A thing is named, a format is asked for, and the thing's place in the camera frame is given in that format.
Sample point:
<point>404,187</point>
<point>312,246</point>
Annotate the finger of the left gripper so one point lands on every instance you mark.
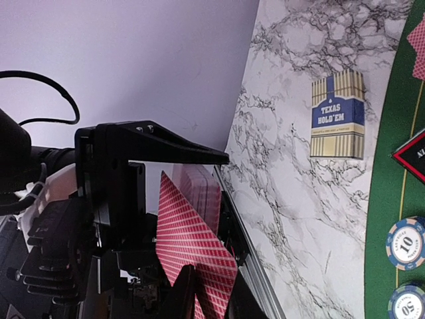
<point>149,141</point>

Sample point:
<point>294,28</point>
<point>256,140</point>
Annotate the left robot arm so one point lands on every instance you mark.
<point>62,239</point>

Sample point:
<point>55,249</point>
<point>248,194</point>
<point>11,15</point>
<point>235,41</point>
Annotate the blue gold card box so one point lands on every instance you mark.
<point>338,116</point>

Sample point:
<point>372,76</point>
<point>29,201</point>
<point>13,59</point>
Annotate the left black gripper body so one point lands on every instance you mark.
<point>111,176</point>

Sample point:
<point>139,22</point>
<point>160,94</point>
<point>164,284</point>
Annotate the black triangular dealer button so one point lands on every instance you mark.
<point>410,155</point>

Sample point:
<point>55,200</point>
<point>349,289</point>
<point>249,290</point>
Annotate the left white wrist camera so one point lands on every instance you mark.
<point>58,186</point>

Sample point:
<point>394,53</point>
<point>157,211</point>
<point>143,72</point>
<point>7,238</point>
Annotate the round green poker mat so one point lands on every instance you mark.
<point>395,193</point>

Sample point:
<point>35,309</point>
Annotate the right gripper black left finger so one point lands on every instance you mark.
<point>180,302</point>

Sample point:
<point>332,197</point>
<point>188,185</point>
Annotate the red playing card deck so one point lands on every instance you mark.
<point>202,196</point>

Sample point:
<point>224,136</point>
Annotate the teal chips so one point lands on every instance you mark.
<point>407,302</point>

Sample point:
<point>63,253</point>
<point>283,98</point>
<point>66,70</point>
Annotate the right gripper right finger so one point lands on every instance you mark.
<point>242,303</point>

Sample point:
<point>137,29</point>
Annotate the white chips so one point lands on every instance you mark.
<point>405,243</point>

